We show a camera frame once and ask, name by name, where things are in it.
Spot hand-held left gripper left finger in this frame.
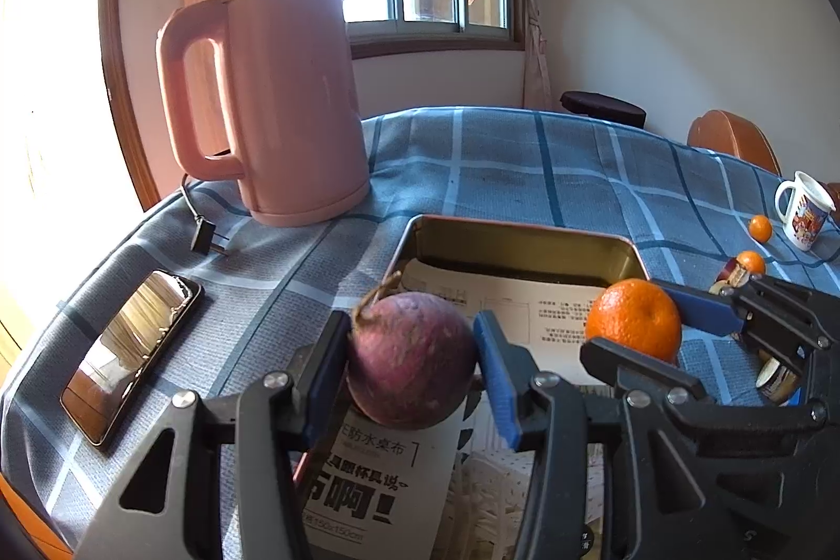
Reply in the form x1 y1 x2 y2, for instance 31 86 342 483
77 309 355 560

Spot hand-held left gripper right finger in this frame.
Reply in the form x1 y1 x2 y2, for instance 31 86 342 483
472 309 755 560

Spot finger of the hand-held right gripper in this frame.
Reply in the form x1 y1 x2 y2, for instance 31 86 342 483
580 337 840 560
653 277 840 384

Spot large orange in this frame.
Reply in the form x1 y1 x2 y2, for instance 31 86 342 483
585 278 684 365

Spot purple round fruit with stem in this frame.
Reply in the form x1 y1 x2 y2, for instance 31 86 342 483
345 270 483 431

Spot gold metal tin tray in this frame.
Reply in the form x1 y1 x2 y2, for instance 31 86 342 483
292 215 654 560

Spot small brown round can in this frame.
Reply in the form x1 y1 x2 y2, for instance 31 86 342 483
709 258 752 293

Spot printed paper leaflet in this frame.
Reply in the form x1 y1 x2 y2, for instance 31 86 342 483
302 258 608 560

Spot small jar with label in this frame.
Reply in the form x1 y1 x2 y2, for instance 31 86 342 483
754 356 802 407

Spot white printed mug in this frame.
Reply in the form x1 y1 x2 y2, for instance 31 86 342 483
774 171 837 252

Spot brown wooden chair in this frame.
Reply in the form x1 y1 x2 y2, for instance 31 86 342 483
687 109 783 177

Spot blue plaid tablecloth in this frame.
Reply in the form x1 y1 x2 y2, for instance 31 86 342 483
0 106 840 560

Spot black smartphone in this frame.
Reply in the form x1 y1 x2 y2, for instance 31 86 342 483
60 269 204 447

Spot black round stool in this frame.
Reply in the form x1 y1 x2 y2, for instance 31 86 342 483
560 90 647 129

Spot pink electric kettle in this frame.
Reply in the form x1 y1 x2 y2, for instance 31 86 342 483
155 0 372 228

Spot black kettle cord with plug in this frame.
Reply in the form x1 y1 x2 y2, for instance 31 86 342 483
180 173 230 258

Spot wooden door frame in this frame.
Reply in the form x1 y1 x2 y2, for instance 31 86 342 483
97 0 165 210

